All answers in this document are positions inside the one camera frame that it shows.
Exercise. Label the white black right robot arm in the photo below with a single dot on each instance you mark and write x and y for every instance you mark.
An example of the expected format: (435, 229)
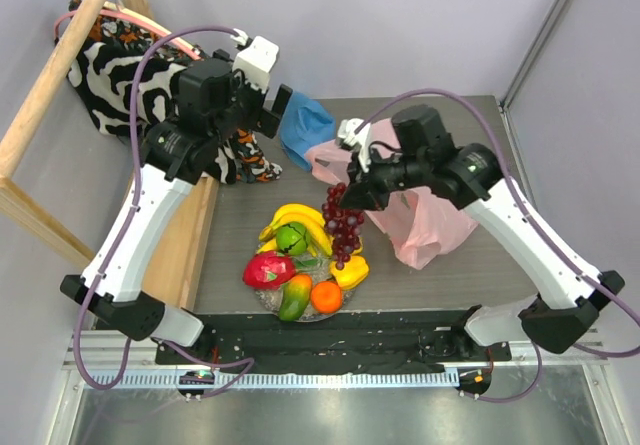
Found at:
(564, 308)

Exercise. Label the pink plastic bag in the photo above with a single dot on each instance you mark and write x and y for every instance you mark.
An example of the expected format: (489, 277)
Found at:
(419, 225)

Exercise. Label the orange fake fruit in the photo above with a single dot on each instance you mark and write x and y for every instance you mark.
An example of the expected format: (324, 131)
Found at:
(326, 297)

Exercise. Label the black white orange patterned cloth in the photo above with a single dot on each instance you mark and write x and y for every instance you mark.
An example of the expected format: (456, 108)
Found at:
(102, 75)

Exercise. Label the aluminium corner post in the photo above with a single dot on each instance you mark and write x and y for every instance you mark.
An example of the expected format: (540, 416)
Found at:
(543, 36)

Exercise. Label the pink hanger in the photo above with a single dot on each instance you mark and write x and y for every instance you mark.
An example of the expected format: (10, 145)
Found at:
(139, 20)

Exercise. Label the green orange fake mango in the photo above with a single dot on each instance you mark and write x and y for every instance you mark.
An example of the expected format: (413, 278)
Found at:
(295, 298)

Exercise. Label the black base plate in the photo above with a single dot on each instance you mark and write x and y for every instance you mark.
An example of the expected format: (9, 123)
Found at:
(386, 342)

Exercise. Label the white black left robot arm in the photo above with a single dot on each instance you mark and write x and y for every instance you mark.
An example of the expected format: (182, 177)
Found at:
(170, 162)

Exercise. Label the wooden rack frame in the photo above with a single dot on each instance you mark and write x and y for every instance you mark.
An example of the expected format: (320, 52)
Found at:
(73, 171)

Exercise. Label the fake red grapes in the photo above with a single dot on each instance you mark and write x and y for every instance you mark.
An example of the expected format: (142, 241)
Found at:
(342, 225)

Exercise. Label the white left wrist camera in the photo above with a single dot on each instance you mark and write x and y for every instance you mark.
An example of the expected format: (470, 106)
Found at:
(255, 59)

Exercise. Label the yellow fake banana bunch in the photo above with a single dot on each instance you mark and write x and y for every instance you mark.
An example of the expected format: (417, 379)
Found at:
(309, 217)

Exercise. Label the yellow fake lemon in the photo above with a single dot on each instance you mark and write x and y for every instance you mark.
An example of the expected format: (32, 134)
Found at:
(357, 246)

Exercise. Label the aluminium rail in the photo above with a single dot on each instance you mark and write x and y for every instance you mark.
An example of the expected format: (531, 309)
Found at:
(110, 358)

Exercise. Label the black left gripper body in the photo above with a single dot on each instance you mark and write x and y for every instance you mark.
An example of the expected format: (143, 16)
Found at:
(246, 107)

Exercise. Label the yellow fake bell pepper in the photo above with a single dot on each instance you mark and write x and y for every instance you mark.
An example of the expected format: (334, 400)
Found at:
(351, 274)

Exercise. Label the red fake dragon fruit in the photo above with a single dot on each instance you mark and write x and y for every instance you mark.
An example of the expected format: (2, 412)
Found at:
(270, 270)

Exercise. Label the speckled round plate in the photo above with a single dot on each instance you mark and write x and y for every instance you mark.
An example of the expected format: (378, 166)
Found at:
(271, 299)

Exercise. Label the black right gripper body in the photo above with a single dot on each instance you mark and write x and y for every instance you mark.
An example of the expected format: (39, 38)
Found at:
(363, 180)

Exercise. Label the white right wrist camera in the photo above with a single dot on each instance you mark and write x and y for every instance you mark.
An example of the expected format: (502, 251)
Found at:
(354, 135)

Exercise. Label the blue bucket hat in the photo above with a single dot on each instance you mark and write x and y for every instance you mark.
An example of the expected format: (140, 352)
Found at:
(304, 125)

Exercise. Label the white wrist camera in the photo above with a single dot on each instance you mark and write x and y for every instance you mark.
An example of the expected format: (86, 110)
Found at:
(255, 59)
(354, 135)

